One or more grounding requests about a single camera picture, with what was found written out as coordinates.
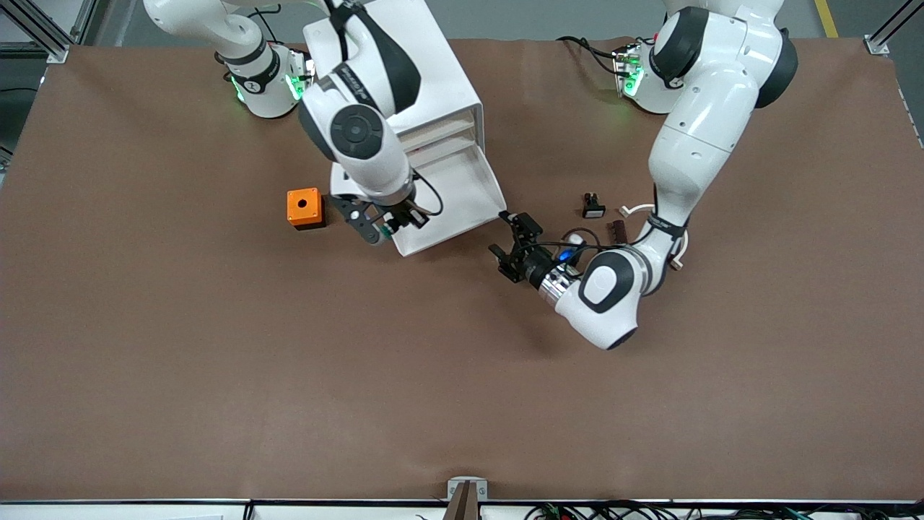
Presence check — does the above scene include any white drawer cabinet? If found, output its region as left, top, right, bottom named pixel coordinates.
left=302, top=0, right=484, bottom=199

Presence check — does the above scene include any white table edge rail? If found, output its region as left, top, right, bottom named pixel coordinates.
left=0, top=498, right=924, bottom=520

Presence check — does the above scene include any orange button box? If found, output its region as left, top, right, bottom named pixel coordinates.
left=287, top=188, right=326, bottom=230

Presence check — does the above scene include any white curved bracket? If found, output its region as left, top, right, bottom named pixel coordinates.
left=619, top=204, right=687, bottom=272

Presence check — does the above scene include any brown table cover mat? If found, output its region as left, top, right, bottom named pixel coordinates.
left=0, top=36, right=924, bottom=503

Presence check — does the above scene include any aluminium frame profile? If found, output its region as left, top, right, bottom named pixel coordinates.
left=864, top=0, right=924, bottom=56
left=0, top=0, right=98, bottom=66

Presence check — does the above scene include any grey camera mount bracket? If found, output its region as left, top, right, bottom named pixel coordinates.
left=444, top=477, right=488, bottom=520

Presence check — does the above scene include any black arm base cable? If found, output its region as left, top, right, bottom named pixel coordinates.
left=556, top=35, right=623, bottom=77

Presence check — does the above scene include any white plastic drawer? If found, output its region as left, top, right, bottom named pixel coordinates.
left=408, top=136, right=479, bottom=161
left=393, top=114, right=478, bottom=145
left=390, top=141, right=507, bottom=258

